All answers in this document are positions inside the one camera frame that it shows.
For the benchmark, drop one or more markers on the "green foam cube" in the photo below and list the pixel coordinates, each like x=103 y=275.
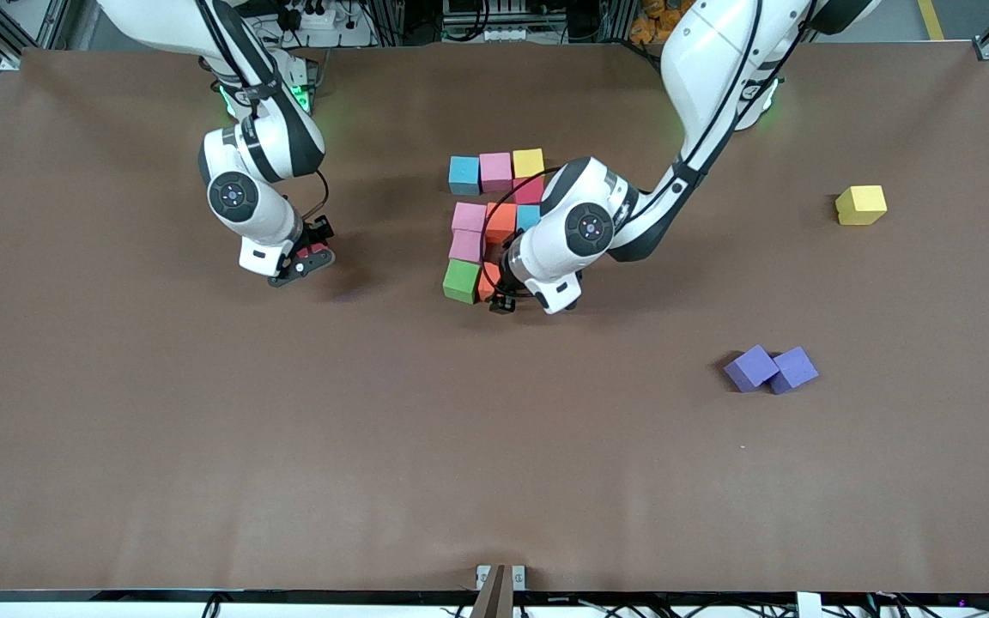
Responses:
x=461 y=280

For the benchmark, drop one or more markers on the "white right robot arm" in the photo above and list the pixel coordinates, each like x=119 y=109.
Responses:
x=254 y=172

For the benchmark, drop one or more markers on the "purple foam cube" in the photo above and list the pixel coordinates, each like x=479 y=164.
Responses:
x=750 y=367
x=797 y=371

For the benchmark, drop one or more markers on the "orange mesh bags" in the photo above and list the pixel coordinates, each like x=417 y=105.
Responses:
x=653 y=21

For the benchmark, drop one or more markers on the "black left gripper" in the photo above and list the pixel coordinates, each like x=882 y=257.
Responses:
x=500 y=276

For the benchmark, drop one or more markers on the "small white box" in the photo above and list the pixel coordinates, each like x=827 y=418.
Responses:
x=809 y=606

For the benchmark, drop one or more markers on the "yellow foam cube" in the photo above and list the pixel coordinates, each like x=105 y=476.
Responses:
x=861 y=206
x=529 y=163

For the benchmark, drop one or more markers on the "pink foam cube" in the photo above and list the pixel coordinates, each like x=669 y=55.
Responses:
x=496 y=172
x=464 y=247
x=469 y=216

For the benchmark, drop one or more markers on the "white power strip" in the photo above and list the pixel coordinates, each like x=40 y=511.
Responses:
x=318 y=17

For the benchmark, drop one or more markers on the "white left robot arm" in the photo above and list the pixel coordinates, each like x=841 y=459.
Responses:
x=597 y=215

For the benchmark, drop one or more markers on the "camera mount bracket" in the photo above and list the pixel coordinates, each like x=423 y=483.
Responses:
x=494 y=592

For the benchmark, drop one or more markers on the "brown table cover mat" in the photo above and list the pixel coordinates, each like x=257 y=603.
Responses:
x=494 y=481

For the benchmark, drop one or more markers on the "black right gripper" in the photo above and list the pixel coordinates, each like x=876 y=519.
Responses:
x=319 y=231

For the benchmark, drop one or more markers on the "red foam cube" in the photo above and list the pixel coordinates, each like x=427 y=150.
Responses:
x=312 y=254
x=533 y=192

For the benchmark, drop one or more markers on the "orange foam cube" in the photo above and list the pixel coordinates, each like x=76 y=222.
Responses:
x=487 y=281
x=500 y=221

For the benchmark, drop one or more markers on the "blue foam cube with scribble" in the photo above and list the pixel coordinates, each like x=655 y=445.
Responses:
x=464 y=174

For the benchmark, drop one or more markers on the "black equipment rack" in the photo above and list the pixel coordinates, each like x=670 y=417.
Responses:
x=585 y=21

